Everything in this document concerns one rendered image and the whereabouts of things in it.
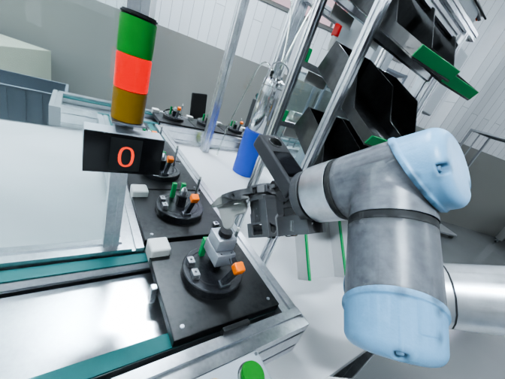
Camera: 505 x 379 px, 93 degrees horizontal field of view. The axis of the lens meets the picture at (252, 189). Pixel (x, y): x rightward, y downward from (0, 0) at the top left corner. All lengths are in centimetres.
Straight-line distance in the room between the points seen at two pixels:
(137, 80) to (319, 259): 58
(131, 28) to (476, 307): 54
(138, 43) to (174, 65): 385
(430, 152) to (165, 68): 419
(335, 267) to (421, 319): 53
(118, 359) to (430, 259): 45
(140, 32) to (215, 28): 383
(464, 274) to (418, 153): 18
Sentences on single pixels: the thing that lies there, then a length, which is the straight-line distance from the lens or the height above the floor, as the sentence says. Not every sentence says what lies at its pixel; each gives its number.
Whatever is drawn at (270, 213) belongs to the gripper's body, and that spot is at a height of 123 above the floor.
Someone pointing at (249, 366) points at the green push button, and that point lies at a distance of 50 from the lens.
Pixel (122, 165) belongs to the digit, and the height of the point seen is 118.
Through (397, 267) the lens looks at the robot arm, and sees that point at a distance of 22.
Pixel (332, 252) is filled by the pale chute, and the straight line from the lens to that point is 74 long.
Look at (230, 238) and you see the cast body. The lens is 52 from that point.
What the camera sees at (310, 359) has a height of 86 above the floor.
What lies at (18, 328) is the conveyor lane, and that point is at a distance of 59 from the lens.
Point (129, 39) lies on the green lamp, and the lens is 44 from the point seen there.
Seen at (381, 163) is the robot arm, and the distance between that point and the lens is 25.
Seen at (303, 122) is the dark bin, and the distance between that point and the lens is 69.
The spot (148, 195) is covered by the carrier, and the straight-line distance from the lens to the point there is 81.
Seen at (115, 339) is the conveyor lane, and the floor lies 92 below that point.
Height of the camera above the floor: 139
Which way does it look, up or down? 24 degrees down
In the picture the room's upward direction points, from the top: 21 degrees clockwise
